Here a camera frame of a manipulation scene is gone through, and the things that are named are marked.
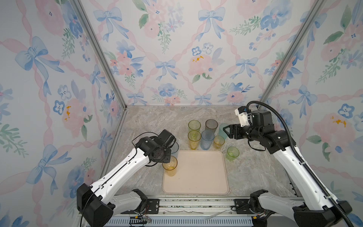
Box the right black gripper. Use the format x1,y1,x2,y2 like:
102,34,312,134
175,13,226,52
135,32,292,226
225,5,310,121
223,122,261,142

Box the light blue plastic cup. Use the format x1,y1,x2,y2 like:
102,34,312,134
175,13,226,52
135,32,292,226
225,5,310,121
171,142,179,158

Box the tall orange plastic cup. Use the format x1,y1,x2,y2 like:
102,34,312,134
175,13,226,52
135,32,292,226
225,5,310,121
162,156,178,177

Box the tall yellow plastic cup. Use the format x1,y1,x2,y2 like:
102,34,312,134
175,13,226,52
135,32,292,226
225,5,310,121
188,130,201,150

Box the tall green plastic cup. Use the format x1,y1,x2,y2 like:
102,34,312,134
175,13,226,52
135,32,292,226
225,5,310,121
188,120,201,131

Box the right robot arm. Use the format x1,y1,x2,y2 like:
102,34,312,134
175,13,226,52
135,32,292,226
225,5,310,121
223,124,353,227

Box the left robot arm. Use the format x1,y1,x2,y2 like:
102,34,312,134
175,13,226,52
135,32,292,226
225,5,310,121
77,130,176,227

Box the beige plastic tray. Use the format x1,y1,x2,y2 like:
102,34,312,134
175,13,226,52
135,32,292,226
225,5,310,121
163,150,229,195

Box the teal plastic cup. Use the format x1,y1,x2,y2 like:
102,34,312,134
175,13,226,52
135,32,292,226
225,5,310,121
218,123,229,140

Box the small yellow plastic cup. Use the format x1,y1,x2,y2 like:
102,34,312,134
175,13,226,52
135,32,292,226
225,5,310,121
213,135,225,150

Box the small green plastic cup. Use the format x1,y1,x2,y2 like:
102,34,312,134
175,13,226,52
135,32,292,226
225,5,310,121
226,147,240,161

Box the tall grey plastic cup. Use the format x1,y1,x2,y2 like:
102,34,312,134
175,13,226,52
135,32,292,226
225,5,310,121
205,119,218,133

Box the blue ribbed plastic cup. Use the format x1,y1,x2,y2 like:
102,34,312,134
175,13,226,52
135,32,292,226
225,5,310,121
200,130,215,150

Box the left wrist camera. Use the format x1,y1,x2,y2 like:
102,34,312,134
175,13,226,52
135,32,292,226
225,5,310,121
158,129,176,148

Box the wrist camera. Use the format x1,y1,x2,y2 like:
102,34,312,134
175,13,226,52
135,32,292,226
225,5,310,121
158,129,176,148
234,106,251,127

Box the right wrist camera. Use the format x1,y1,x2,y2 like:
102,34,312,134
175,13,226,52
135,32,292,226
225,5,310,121
234,106,251,127

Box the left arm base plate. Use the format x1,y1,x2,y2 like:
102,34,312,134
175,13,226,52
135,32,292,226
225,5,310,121
133,199,160,214

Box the aluminium front rail frame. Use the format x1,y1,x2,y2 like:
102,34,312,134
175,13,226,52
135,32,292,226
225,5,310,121
74,195,321,227

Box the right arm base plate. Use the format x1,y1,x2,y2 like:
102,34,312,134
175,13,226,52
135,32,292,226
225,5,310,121
231,199,255,214

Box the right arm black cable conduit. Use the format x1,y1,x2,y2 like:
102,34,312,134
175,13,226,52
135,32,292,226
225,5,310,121
246,100,355,227

